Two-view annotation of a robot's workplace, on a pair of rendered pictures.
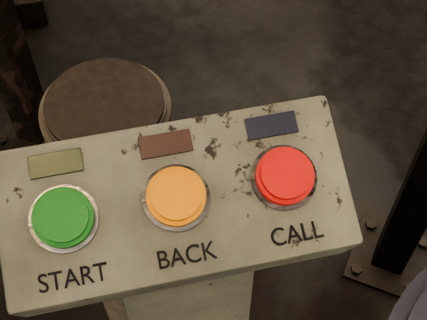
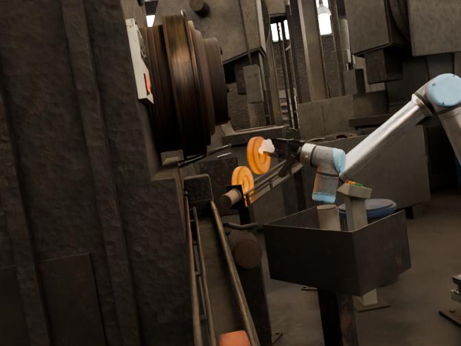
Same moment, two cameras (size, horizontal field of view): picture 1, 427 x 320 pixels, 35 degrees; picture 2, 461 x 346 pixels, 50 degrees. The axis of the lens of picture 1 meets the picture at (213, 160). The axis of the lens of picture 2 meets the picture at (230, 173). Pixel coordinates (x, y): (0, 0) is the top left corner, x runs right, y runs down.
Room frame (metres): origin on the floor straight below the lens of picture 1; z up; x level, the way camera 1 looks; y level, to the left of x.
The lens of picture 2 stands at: (0.50, 2.43, 0.97)
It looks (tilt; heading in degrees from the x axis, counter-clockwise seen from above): 6 degrees down; 277
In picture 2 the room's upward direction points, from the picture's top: 9 degrees counter-clockwise
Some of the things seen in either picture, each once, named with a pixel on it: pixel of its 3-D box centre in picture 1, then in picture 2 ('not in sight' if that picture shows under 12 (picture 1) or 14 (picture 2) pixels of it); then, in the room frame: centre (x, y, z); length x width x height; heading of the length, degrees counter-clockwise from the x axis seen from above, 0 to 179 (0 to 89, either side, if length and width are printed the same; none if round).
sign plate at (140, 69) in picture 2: not in sight; (141, 66); (0.84, 1.20, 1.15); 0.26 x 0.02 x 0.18; 102
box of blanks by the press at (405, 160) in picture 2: not in sight; (346, 176); (0.07, -1.82, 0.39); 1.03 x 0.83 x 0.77; 27
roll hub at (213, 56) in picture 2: not in sight; (215, 82); (0.71, 0.82, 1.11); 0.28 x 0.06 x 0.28; 102
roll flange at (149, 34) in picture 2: not in sight; (160, 90); (0.89, 0.86, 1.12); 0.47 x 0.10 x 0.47; 102
